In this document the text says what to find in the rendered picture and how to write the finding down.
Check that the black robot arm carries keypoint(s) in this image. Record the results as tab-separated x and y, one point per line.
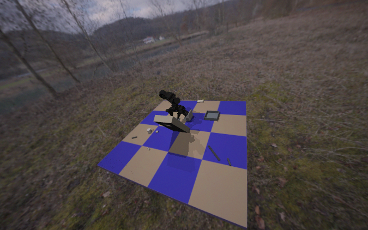
173	100

